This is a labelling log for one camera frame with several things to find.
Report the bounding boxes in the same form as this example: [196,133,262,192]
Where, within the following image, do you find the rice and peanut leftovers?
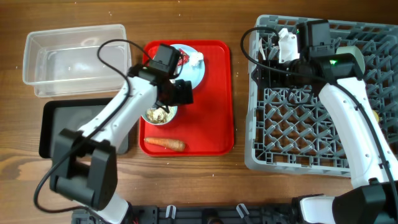
[146,107,177,124]

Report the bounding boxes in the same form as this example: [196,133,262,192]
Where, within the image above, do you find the light blue bowl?
[141,105,178,126]

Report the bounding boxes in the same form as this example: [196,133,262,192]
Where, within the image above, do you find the mint green bowl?
[335,45,366,74]

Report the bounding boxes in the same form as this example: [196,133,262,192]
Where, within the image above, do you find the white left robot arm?
[46,62,193,223]

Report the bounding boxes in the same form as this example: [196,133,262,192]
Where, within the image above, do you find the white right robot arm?
[258,49,397,223]

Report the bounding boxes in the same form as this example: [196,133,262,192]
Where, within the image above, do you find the grey dishwasher rack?
[245,20,397,177]

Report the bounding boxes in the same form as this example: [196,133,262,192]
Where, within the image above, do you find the light blue plate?
[172,44,205,89]

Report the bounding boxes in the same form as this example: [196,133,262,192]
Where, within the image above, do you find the red snack wrapper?
[177,49,190,66]

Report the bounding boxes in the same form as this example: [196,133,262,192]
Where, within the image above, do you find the crumpled white tissue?
[188,52,204,67]

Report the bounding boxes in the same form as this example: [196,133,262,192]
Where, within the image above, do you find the red serving tray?
[139,40,234,157]

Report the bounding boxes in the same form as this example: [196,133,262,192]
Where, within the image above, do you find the orange carrot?
[144,138,186,152]

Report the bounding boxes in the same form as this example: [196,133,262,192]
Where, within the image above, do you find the clear plastic bin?
[22,24,132,98]

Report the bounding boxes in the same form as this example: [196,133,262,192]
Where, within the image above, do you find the yellow cup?
[373,110,380,122]

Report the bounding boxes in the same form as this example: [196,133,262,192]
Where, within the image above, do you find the black tray bin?
[39,98,111,159]

